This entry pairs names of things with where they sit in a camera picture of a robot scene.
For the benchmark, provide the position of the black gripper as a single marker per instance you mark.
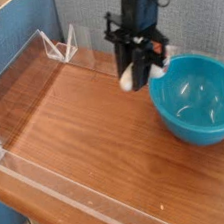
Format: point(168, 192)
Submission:
point(147, 47)

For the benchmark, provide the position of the white brown plush mushroom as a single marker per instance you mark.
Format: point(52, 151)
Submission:
point(156, 71)

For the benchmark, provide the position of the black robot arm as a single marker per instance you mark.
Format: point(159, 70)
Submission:
point(139, 14)

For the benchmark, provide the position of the blue plastic bowl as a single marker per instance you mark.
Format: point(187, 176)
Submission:
point(190, 98)

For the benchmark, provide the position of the clear acrylic barrier panels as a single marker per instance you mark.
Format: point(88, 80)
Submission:
point(75, 149)

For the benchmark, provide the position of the clear acrylic corner bracket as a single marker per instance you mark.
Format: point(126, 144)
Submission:
point(62, 52)

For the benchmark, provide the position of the blue partition wall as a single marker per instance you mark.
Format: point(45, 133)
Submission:
point(19, 19)

